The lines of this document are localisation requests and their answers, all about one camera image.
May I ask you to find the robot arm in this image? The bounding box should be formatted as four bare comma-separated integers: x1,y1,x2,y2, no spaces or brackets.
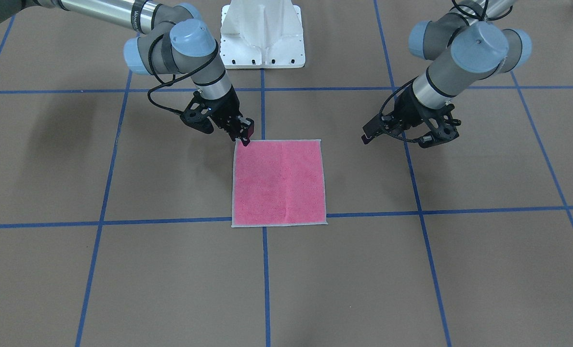
0,0,254,147
361,0,532,148

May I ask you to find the pink towel with grey edge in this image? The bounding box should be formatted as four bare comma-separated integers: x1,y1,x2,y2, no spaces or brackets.
231,139,327,228

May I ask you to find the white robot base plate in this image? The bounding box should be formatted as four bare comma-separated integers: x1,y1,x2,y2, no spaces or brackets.
220,0,306,69

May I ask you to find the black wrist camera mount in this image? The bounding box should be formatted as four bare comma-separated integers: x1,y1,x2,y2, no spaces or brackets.
180,91,217,134
417,103,462,148

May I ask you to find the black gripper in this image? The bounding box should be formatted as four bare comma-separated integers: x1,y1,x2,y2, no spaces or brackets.
361,89,434,145
201,89,254,147

